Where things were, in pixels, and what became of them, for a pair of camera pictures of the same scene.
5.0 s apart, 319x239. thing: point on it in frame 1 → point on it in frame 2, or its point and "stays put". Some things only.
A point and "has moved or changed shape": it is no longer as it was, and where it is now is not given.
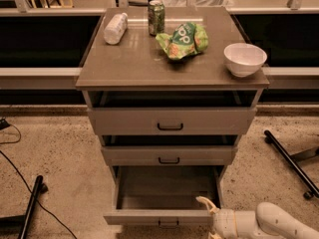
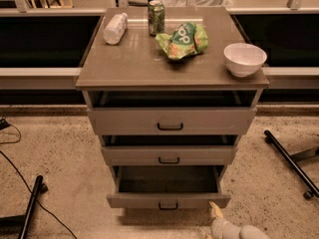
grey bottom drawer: (162, 195) has moved or changed shape
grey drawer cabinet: (170, 88) stays put
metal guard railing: (67, 77) stays put
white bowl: (244, 59) stays put
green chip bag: (186, 40) stays put
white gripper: (223, 223) → (221, 229)
